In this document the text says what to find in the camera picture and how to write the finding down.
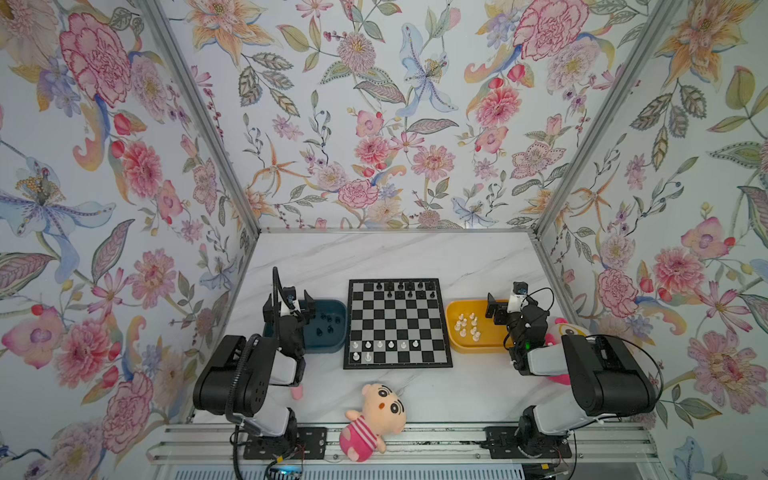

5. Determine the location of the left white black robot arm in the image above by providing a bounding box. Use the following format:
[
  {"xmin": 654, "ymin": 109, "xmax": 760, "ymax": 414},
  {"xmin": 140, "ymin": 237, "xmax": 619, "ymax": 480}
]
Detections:
[{"xmin": 193, "ymin": 287, "xmax": 315, "ymax": 438}]

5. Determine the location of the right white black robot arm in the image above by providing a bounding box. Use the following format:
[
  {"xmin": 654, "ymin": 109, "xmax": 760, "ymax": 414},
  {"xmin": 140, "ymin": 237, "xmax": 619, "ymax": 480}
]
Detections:
[{"xmin": 485, "ymin": 282, "xmax": 661, "ymax": 458}]

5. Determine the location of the pink green plush toy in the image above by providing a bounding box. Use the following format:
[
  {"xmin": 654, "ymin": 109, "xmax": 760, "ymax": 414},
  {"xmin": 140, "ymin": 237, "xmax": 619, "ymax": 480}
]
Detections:
[{"xmin": 542, "ymin": 317, "xmax": 592, "ymax": 386}]

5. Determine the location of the teal plastic tray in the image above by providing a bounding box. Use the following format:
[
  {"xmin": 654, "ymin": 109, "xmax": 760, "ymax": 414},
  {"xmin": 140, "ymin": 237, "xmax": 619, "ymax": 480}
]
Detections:
[{"xmin": 303, "ymin": 299, "xmax": 349, "ymax": 354}]

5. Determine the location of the yellow plastic tray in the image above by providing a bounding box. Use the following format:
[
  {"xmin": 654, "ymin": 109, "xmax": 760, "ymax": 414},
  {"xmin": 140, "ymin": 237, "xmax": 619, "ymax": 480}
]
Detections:
[{"xmin": 445, "ymin": 300, "xmax": 507, "ymax": 354}]

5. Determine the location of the small pink eraser toy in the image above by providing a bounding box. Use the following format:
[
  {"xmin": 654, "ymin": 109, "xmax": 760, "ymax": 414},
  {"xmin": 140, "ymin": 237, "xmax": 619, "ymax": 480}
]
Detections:
[{"xmin": 291, "ymin": 385, "xmax": 304, "ymax": 401}]

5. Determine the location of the black and white chessboard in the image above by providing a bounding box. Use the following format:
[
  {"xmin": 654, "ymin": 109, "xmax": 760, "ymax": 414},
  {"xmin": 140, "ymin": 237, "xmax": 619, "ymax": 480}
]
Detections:
[{"xmin": 343, "ymin": 278, "xmax": 453, "ymax": 370}]

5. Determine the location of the pink striped plush doll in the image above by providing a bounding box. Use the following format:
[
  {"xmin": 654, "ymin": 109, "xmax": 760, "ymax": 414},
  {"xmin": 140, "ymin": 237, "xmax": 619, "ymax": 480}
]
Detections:
[{"xmin": 339, "ymin": 383, "xmax": 407, "ymax": 463}]

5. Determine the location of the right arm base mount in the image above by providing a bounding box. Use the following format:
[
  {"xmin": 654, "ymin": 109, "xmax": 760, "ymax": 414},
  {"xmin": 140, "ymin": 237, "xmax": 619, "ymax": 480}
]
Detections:
[{"xmin": 480, "ymin": 425, "xmax": 573, "ymax": 461}]

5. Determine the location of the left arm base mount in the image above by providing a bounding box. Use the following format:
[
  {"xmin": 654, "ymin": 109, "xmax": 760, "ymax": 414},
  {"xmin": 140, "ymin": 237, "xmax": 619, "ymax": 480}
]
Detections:
[{"xmin": 242, "ymin": 426, "xmax": 328, "ymax": 460}]

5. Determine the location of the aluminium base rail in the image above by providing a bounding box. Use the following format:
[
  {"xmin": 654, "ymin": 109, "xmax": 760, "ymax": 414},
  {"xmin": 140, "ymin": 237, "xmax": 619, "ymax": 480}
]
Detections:
[{"xmin": 147, "ymin": 422, "xmax": 659, "ymax": 466}]

